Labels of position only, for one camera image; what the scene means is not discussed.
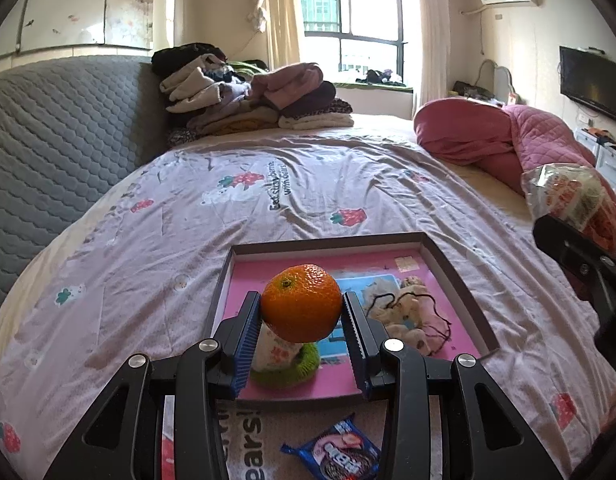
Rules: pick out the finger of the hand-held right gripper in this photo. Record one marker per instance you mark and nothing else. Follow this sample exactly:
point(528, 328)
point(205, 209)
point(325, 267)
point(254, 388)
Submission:
point(582, 265)

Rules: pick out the grey box lid pink inside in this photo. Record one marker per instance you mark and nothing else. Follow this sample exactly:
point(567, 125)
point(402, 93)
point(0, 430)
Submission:
point(248, 280)

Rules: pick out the black flat television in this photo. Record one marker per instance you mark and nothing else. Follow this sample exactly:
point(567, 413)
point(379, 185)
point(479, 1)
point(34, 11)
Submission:
point(592, 82)

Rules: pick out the floral wall panel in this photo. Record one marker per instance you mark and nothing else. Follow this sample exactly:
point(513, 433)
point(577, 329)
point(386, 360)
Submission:
point(83, 5)

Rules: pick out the grey quilted headboard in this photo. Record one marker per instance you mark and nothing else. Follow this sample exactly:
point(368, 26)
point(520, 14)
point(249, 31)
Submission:
point(53, 150)

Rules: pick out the blue cookie packet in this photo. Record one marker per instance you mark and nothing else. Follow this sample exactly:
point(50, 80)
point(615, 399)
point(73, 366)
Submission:
point(333, 452)

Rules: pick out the pink quilt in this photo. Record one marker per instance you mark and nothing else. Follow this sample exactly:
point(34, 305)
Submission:
point(467, 130)

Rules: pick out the strawberry print bed sheet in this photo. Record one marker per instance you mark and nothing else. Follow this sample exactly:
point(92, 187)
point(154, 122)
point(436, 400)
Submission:
point(138, 270)

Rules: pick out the white drawer cabinet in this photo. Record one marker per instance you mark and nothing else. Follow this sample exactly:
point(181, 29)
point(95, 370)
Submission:
point(607, 157)

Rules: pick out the pile of folded clothes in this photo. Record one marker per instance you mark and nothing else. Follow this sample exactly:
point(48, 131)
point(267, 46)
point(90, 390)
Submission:
point(238, 95)

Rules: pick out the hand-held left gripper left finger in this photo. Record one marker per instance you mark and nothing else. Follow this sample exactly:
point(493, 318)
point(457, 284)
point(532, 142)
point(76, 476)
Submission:
point(245, 345)

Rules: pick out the cream curtain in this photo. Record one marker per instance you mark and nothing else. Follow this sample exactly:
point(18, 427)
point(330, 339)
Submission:
point(432, 35)
point(280, 10)

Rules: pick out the window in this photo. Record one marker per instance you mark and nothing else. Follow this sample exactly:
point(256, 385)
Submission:
point(372, 10)

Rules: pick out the black bag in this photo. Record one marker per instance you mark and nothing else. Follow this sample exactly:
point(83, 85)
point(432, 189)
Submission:
point(470, 90)

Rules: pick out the crinkly printed plastic packet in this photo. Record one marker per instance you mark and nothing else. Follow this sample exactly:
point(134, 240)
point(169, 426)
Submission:
point(562, 195)

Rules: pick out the white snack packet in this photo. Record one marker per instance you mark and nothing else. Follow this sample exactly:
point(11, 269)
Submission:
point(275, 355)

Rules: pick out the dark clothes on windowsill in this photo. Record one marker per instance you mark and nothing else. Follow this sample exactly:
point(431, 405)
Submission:
point(380, 77)

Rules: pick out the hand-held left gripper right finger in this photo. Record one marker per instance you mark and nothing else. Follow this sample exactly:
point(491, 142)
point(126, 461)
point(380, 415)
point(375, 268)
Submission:
point(358, 347)

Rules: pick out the orange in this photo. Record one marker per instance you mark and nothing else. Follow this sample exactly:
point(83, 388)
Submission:
point(300, 302)

